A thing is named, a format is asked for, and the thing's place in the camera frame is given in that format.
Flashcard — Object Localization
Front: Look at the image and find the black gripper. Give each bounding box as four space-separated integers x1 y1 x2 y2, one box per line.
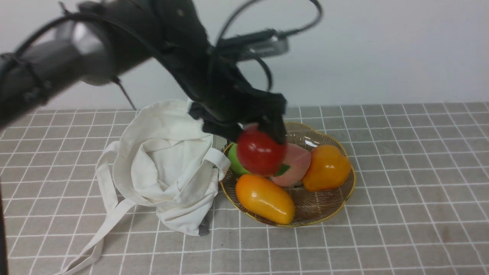
180 57 287 145

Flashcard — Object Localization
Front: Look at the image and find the red apple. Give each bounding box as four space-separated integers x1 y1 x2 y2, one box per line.
236 124 287 176

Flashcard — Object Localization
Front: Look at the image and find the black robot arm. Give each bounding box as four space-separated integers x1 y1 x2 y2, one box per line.
0 0 287 144

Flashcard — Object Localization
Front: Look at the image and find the white cloth tote bag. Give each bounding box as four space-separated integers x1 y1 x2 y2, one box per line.
60 100 230 275

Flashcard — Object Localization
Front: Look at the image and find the orange persimmon fruit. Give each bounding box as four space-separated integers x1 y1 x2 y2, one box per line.
302 145 351 192

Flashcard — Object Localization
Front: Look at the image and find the green apple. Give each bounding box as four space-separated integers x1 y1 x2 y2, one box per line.
227 143 250 175

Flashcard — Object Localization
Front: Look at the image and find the pink peach with leaf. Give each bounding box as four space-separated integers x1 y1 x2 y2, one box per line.
271 143 311 187

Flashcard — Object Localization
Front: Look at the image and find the orange yellow mango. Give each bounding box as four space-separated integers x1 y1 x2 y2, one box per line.
235 174 295 225

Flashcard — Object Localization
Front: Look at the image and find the gold rimmed glass plate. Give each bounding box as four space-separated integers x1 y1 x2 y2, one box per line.
220 122 356 228

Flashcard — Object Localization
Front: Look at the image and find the grey grid tablecloth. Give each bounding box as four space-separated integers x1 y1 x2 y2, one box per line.
0 103 489 275

